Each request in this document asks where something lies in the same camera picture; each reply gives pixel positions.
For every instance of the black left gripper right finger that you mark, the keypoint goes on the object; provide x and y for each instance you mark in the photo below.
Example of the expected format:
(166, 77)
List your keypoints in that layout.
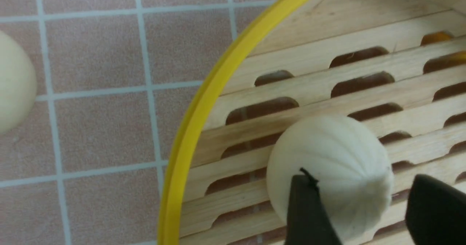
(436, 213)

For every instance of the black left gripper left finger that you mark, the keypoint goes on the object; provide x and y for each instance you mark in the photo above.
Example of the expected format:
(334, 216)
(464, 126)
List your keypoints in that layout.
(307, 220)

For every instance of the pink checkered tablecloth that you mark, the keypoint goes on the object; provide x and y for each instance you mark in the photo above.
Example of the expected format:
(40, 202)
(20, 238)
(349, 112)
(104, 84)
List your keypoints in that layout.
(114, 78)

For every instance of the yellow-rimmed bamboo steamer tray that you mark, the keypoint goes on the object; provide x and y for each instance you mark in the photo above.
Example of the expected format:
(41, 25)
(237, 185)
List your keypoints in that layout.
(398, 65)

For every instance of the white bun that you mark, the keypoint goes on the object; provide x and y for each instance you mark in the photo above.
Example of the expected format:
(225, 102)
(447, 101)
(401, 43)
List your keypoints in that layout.
(18, 84)
(352, 168)

